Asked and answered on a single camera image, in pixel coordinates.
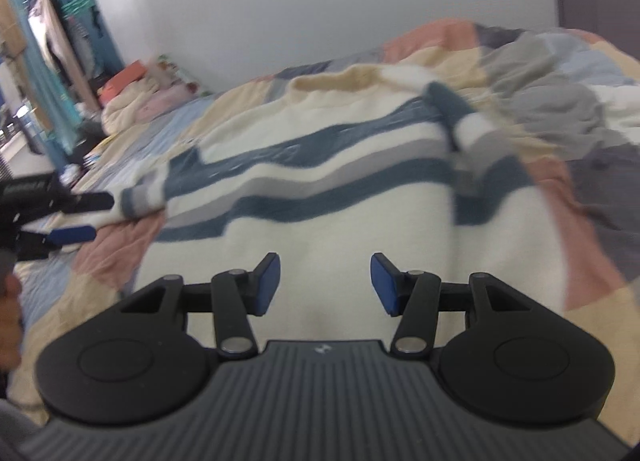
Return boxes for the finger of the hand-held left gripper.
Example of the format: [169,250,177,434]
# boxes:
[60,191,116,214]
[22,225,97,262]

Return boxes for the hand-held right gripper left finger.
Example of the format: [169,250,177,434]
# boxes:
[119,252,282,358]

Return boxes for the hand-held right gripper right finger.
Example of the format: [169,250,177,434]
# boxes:
[369,252,540,358]

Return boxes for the cream blue-striped sweater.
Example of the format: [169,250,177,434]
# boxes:
[115,64,571,357]

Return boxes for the person's left hand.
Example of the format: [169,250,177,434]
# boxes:
[0,271,25,372]

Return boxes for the cream folded duvet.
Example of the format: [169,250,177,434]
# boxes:
[102,76,161,133]

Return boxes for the light blue hanging garment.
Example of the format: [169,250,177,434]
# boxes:
[10,0,81,168]

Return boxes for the pink pillow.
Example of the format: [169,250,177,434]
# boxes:
[135,86,197,123]

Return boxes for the pink hanging garment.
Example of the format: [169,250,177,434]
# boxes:
[37,0,72,88]

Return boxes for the patchwork quilt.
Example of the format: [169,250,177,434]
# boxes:
[0,18,640,447]

